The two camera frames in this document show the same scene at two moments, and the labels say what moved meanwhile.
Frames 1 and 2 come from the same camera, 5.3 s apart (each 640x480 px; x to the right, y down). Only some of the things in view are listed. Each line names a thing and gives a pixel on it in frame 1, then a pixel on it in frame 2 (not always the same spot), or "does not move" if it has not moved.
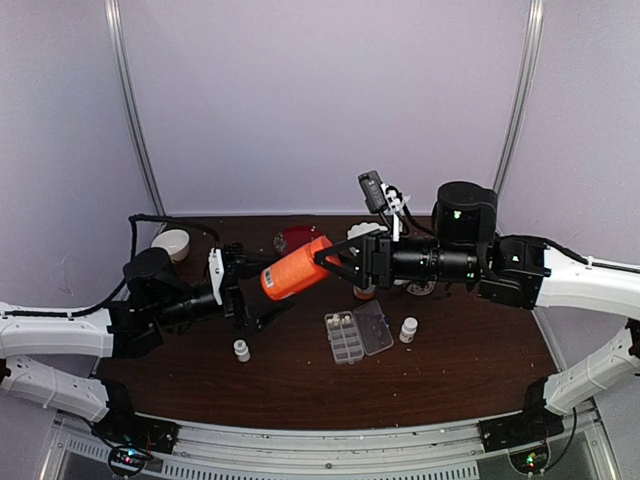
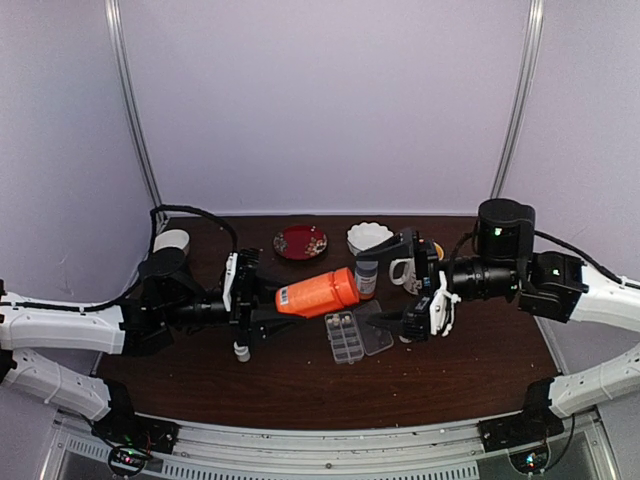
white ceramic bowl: x=175 y=241 does not move
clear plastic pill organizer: x=359 y=333 does not move
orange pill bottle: x=296 y=271 -> x=319 y=295
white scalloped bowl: x=363 y=228 does not move
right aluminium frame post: x=535 y=22 does not move
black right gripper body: x=450 y=264 -> x=427 y=269
